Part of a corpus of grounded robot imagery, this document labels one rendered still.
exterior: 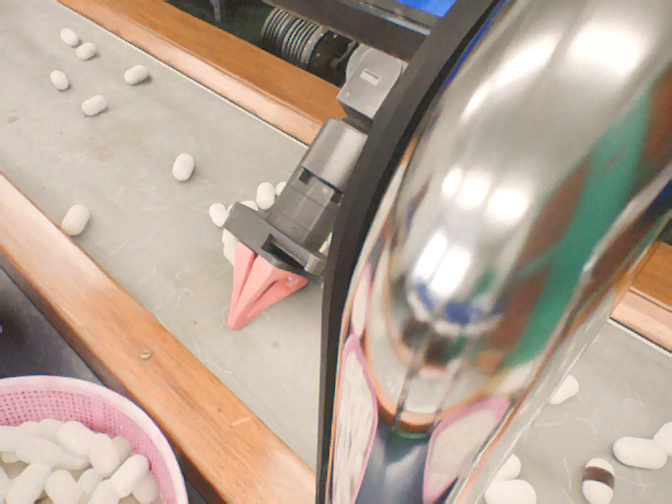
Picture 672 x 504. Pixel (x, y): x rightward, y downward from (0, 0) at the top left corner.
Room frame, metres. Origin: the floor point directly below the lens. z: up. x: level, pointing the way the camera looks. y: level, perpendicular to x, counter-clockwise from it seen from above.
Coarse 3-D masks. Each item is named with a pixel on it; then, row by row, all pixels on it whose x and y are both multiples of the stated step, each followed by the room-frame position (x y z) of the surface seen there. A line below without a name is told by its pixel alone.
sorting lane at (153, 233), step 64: (0, 0) 0.97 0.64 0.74; (0, 64) 0.73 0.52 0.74; (64, 64) 0.74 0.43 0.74; (128, 64) 0.75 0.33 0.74; (0, 128) 0.56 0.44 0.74; (64, 128) 0.57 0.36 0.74; (128, 128) 0.58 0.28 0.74; (192, 128) 0.59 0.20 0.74; (256, 128) 0.60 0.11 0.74; (64, 192) 0.44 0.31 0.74; (128, 192) 0.45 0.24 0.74; (192, 192) 0.45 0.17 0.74; (256, 192) 0.46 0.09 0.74; (128, 256) 0.35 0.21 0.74; (192, 256) 0.35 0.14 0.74; (192, 320) 0.27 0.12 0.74; (256, 320) 0.28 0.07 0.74; (320, 320) 0.28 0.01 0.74; (256, 384) 0.21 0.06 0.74; (640, 384) 0.23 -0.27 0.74; (576, 448) 0.17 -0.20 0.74
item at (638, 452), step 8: (616, 440) 0.18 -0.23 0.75; (624, 440) 0.17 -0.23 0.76; (632, 440) 0.17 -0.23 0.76; (640, 440) 0.17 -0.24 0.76; (648, 440) 0.17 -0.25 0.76; (616, 448) 0.17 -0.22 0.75; (624, 448) 0.17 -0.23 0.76; (632, 448) 0.17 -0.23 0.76; (640, 448) 0.17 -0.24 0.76; (648, 448) 0.17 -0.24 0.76; (656, 448) 0.17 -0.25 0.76; (664, 448) 0.17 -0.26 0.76; (616, 456) 0.17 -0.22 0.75; (624, 456) 0.16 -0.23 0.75; (632, 456) 0.16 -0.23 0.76; (640, 456) 0.16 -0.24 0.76; (648, 456) 0.16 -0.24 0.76; (656, 456) 0.16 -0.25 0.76; (664, 456) 0.16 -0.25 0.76; (632, 464) 0.16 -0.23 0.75; (640, 464) 0.16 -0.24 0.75; (648, 464) 0.16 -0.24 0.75; (656, 464) 0.16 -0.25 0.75; (664, 464) 0.16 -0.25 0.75
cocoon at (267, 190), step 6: (264, 186) 0.45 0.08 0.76; (270, 186) 0.45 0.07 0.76; (258, 192) 0.44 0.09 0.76; (264, 192) 0.44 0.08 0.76; (270, 192) 0.44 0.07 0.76; (258, 198) 0.43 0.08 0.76; (264, 198) 0.43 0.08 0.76; (270, 198) 0.43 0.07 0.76; (258, 204) 0.43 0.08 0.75; (264, 204) 0.43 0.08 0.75; (270, 204) 0.43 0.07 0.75
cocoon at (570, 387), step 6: (570, 378) 0.22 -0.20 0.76; (564, 384) 0.22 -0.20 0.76; (570, 384) 0.22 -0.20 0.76; (576, 384) 0.22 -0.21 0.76; (558, 390) 0.21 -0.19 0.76; (564, 390) 0.21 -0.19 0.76; (570, 390) 0.21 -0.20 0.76; (576, 390) 0.22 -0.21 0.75; (558, 396) 0.21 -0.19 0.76; (564, 396) 0.21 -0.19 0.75; (570, 396) 0.21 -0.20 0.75; (552, 402) 0.21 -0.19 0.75; (558, 402) 0.21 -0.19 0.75
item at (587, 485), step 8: (592, 464) 0.15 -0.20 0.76; (600, 464) 0.15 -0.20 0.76; (608, 464) 0.15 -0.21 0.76; (584, 488) 0.14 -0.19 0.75; (592, 488) 0.14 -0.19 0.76; (600, 488) 0.14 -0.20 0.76; (608, 488) 0.14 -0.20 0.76; (592, 496) 0.13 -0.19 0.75; (600, 496) 0.13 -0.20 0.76; (608, 496) 0.13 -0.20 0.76
